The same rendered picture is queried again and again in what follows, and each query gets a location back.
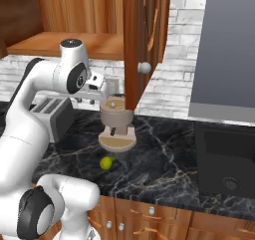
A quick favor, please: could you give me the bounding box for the wooden cabinet door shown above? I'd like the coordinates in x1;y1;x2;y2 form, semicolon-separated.
122;0;172;112

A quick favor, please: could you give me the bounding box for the wooden drawer front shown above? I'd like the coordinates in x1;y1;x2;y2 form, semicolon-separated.
114;197;179;226
189;211;255;240

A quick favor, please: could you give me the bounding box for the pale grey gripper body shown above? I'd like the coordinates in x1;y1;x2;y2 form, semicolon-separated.
79;84;113;102

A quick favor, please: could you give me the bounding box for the silver toaster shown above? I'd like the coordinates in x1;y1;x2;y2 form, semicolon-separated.
29;96;77;144

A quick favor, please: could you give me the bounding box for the beige round countertop appliance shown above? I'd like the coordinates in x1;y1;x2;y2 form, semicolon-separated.
98;93;137;152

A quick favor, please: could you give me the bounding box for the wooden base cupboard door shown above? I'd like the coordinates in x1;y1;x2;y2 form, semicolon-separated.
87;194;117;240
114;216;187;240

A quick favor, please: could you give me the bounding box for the curved wooden door handle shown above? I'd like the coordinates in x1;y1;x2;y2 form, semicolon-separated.
146;7;159;53

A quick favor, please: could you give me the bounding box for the open wooden wall cabinet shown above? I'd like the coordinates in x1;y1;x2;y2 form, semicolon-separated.
6;0;126;62

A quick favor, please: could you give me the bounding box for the grey range hood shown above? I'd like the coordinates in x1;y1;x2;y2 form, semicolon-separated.
187;0;255;126

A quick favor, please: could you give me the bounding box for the black stove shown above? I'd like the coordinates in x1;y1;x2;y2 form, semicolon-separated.
194;120;255;200

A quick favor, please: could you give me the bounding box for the white round door knob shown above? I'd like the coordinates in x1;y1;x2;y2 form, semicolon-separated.
136;61;152;75

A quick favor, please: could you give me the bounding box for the green pear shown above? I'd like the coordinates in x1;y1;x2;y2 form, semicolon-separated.
99;155;117;171

